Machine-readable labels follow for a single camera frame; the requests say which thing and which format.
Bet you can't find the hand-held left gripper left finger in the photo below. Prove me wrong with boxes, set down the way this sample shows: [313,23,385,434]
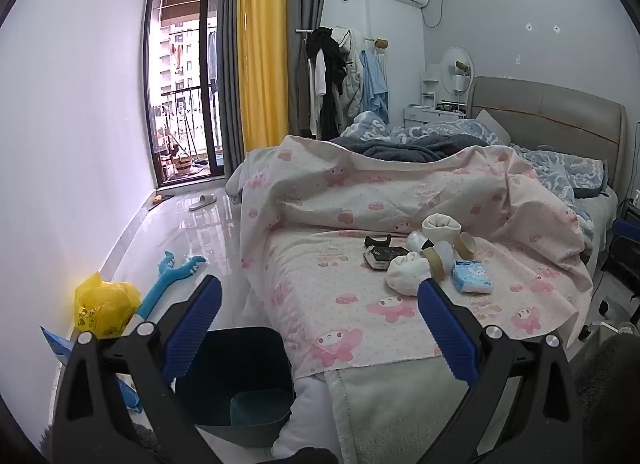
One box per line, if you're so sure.
[39,274,223,464]

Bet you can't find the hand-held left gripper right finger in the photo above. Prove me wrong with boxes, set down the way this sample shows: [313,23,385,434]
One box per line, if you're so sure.
[417,279,586,464]

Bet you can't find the dark teal trash bin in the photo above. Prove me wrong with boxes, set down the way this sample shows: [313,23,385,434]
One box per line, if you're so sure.
[172,327,296,450]

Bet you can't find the blue tissue packet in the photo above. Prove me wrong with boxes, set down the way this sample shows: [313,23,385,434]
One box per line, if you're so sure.
[451,259,494,294]

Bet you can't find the tape rolls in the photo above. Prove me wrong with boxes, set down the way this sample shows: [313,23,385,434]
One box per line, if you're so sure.
[420,248,448,281]

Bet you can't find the cardboard tube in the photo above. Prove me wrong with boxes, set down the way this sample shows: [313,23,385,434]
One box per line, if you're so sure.
[454,231,480,261]

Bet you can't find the small white paper roll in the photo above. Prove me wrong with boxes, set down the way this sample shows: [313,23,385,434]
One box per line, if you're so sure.
[404,231,436,252]

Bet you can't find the black tissue packet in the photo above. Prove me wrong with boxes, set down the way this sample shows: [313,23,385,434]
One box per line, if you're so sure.
[364,247,411,271]

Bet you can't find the yellow plastic bag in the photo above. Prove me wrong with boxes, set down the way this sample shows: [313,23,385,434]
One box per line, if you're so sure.
[74,271,142,340]

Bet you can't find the blue printed bag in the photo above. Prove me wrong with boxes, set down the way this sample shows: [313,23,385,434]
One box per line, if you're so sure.
[40,325,143,415]

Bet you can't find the pink printed blanket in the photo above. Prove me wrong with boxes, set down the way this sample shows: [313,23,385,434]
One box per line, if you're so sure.
[225,133,596,385]

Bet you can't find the person's grey fleece robe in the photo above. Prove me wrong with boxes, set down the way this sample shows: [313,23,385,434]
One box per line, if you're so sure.
[570,331,640,464]

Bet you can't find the dark grey blanket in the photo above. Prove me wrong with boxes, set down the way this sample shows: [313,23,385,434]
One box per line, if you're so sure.
[330,133,481,162]

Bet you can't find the dark chair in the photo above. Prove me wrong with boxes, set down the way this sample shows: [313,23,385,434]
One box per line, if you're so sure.
[600,184,640,305]

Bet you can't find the blue patterned blanket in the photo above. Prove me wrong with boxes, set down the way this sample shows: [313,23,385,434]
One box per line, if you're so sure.
[340,112,608,200]

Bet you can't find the grey pillow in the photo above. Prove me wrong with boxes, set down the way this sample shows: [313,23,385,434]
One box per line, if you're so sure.
[475,109,511,145]

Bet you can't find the white dresser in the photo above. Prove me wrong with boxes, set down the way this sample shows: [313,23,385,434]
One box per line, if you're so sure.
[404,103,468,131]

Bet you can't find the balcony glass door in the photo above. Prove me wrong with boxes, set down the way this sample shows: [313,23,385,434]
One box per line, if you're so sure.
[146,0,226,190]

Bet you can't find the grey bed headboard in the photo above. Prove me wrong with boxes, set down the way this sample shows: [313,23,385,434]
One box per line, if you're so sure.
[470,75,628,195]

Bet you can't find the white desktop organizer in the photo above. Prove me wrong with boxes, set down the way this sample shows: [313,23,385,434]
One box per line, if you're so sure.
[421,69,441,108]

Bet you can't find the light blue hanging garment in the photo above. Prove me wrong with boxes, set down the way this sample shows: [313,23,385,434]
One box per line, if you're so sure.
[359,49,390,125]

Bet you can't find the round white mirror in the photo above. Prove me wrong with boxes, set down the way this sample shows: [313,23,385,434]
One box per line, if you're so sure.
[440,47,474,105]

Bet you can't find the white hanging shirt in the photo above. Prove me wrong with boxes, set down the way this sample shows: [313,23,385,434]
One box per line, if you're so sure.
[309,52,326,137]

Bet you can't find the white puffer coat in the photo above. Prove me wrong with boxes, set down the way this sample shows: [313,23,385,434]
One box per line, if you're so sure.
[337,28,371,117]

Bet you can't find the black hanging jacket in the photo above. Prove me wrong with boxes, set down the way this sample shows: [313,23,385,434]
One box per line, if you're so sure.
[306,27,348,140]

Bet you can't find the yellow curtain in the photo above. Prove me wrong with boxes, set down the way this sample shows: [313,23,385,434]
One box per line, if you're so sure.
[236,0,291,152]

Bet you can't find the black power cable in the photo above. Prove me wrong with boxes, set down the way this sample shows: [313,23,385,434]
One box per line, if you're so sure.
[419,0,447,29]

